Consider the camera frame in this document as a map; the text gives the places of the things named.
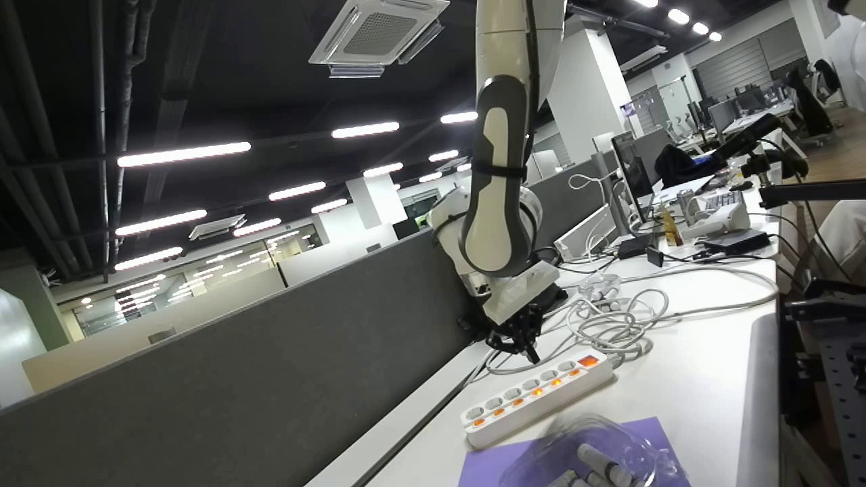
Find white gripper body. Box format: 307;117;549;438
480;263;572;330

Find white multi-socket power strip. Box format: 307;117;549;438
459;349;625;451

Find purple mat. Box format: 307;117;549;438
455;415;692;487

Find clear plastic container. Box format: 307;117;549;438
539;409;668;487

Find small amber bottle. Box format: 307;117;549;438
660;200;679;247

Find black computer monitor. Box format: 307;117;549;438
608;131;657;228

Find silver cylindrical device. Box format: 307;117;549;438
675;186;752;242

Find white square column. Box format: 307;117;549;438
539;24;637;171

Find gray desk partition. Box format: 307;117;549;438
0;159;608;487

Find ceiling air conditioner cassette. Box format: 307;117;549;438
307;0;451;82

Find black perforated board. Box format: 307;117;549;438
782;294;866;487

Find seated person in black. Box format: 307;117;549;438
787;59;840;142

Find tangled white cables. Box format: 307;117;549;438
469;259;782;376

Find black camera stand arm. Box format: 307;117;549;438
713;112;866;212

